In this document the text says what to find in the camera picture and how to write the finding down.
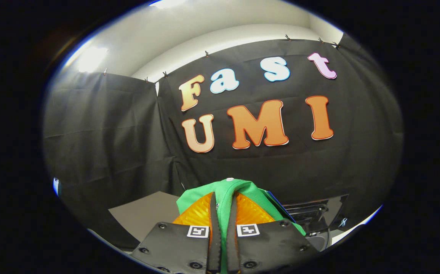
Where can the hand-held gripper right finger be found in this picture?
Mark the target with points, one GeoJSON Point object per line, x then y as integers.
{"type": "Point", "coordinates": [232, 236]}

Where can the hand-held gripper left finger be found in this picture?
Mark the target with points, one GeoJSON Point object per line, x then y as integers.
{"type": "Point", "coordinates": [215, 236]}

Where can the green polo shirt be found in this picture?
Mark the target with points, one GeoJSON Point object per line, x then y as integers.
{"type": "Point", "coordinates": [227, 188]}

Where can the black backdrop cloth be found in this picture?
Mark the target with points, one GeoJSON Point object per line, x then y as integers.
{"type": "Point", "coordinates": [128, 133]}

